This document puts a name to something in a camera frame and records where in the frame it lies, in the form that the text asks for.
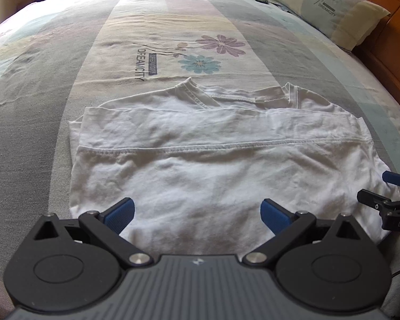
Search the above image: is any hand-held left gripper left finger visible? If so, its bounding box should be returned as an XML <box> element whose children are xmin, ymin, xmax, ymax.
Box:
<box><xmin>33</xmin><ymin>197</ymin><xmax>154</xmax><ymax>269</ymax></box>

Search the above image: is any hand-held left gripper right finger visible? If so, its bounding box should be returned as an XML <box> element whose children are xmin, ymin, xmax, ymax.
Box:
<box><xmin>243</xmin><ymin>198</ymin><xmax>371</xmax><ymax>269</ymax></box>

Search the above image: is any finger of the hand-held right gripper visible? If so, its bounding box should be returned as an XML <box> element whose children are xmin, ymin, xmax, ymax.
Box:
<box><xmin>357</xmin><ymin>189</ymin><xmax>400</xmax><ymax>211</ymax></box>
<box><xmin>382</xmin><ymin>170</ymin><xmax>400</xmax><ymax>191</ymax></box>

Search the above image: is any white printed t-shirt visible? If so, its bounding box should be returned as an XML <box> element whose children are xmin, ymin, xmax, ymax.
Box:
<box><xmin>67</xmin><ymin>77</ymin><xmax>400</xmax><ymax>261</ymax></box>

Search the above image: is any wooden headboard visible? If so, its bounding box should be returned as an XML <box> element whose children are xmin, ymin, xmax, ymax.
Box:
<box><xmin>333</xmin><ymin>0</ymin><xmax>400</xmax><ymax>107</ymax></box>

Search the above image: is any bed with patchwork sheet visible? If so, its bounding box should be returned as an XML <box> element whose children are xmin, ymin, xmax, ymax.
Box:
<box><xmin>0</xmin><ymin>0</ymin><xmax>400</xmax><ymax>294</ymax></box>

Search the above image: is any large patchwork pillow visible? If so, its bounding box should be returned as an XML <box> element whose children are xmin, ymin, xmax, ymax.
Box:
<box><xmin>268</xmin><ymin>0</ymin><xmax>390</xmax><ymax>51</ymax></box>

